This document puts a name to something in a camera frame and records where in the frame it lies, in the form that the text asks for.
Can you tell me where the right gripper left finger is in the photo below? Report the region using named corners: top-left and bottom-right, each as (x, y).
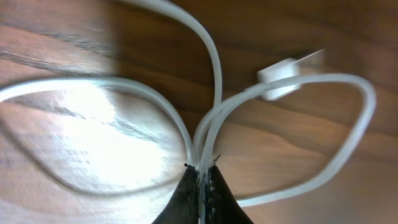
top-left (152, 164), bottom-right (199, 224)

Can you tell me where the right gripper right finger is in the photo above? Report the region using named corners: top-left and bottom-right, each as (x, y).
top-left (203, 165), bottom-right (254, 224)

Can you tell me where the white usb cable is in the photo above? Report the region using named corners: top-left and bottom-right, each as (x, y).
top-left (0, 0), bottom-right (377, 224)

